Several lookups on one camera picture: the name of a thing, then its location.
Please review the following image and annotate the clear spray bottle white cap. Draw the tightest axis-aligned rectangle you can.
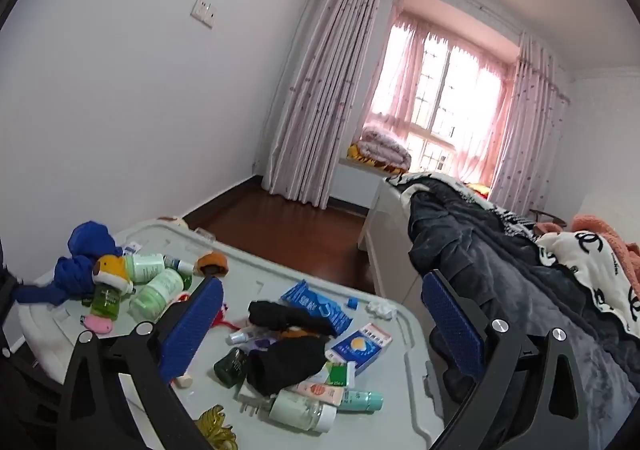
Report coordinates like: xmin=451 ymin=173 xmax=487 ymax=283
xmin=226 ymin=328 xmax=262 ymax=347

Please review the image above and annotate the window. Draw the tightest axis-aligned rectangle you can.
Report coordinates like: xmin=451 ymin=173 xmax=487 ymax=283
xmin=400 ymin=37 xmax=503 ymax=171

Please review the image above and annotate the blue white medicine box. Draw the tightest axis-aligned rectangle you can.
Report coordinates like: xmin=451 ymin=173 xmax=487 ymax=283
xmin=326 ymin=325 xmax=394 ymax=376

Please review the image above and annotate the white black printed blanket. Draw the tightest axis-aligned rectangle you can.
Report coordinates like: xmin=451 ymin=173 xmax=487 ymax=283
xmin=534 ymin=229 xmax=640 ymax=347

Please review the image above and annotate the brown knit pouch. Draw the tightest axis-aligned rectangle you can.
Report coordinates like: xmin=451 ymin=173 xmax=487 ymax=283
xmin=193 ymin=252 xmax=229 ymax=278

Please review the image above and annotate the brown plush toy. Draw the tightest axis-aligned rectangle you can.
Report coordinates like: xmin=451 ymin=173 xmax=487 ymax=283
xmin=92 ymin=254 xmax=136 ymax=295

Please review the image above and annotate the black cloth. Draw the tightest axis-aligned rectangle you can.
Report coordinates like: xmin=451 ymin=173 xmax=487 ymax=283
xmin=247 ymin=300 xmax=339 ymax=338
xmin=244 ymin=336 xmax=332 ymax=397

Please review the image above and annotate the white bed frame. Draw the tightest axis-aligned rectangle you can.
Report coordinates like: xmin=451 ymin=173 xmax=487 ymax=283
xmin=357 ymin=177 xmax=437 ymax=328

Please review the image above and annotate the wooden chair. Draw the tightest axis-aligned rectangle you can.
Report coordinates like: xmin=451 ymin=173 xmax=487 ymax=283
xmin=529 ymin=208 xmax=569 ymax=231

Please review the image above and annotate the teal tube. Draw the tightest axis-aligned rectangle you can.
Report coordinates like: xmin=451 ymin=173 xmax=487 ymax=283
xmin=340 ymin=389 xmax=385 ymax=414

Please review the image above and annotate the yellow striped blanket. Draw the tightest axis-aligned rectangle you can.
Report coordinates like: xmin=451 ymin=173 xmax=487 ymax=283
xmin=347 ymin=144 xmax=408 ymax=177

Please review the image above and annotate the green white tube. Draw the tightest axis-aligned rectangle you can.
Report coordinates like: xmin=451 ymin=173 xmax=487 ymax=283
xmin=324 ymin=362 xmax=357 ymax=388

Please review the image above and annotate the sheer pink curtain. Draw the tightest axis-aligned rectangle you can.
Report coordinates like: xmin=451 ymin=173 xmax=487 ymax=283
xmin=367 ymin=12 xmax=518 ymax=183

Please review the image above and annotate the orange fluffy blanket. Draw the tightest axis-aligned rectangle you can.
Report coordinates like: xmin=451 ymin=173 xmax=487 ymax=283
xmin=534 ymin=214 xmax=640 ymax=298

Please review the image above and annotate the folded pink quilt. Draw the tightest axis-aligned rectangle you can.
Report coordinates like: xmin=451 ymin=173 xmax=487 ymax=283
xmin=360 ymin=125 xmax=412 ymax=171

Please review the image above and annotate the pink dotted curtain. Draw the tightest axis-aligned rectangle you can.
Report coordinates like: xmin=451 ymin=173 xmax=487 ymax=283
xmin=491 ymin=31 xmax=572 ymax=217
xmin=254 ymin=0 xmax=391 ymax=209

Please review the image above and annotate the dark green glass bottle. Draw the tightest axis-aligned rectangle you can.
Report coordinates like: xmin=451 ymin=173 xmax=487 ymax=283
xmin=213 ymin=347 xmax=249 ymax=389

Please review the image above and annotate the large green bottle white label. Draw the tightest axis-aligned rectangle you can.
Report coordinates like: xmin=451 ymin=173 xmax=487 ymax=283
xmin=129 ymin=269 xmax=186 ymax=323

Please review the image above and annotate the blue cloth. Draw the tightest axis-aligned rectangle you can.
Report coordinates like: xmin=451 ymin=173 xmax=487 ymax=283
xmin=12 ymin=222 xmax=123 ymax=307

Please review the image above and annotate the white crumpled tissue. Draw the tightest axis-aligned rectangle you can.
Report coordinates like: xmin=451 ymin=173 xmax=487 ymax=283
xmin=366 ymin=300 xmax=399 ymax=319

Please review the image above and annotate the blue wet wipe packet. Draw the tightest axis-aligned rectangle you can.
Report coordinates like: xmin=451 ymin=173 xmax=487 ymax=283
xmin=280 ymin=280 xmax=354 ymax=337

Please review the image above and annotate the white tube orange label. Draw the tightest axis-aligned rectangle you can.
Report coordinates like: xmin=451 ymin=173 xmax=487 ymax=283
xmin=285 ymin=380 xmax=347 ymax=407

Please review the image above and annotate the pink oval nail clipper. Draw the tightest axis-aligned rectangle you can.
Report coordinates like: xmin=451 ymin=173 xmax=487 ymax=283
xmin=82 ymin=314 xmax=114 ymax=333

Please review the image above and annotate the white round jar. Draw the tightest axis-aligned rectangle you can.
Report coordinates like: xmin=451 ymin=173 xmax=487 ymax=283
xmin=268 ymin=390 xmax=339 ymax=434

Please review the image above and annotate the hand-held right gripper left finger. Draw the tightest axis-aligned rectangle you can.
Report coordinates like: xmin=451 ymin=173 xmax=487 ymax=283
xmin=56 ymin=276 xmax=224 ymax=450

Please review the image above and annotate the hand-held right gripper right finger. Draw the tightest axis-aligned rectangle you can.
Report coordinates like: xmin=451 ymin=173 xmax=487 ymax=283
xmin=421 ymin=270 xmax=601 ymax=450

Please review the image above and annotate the small white vial dark cap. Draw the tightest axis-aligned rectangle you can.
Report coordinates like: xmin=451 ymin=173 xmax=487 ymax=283
xmin=162 ymin=255 xmax=196 ymax=277

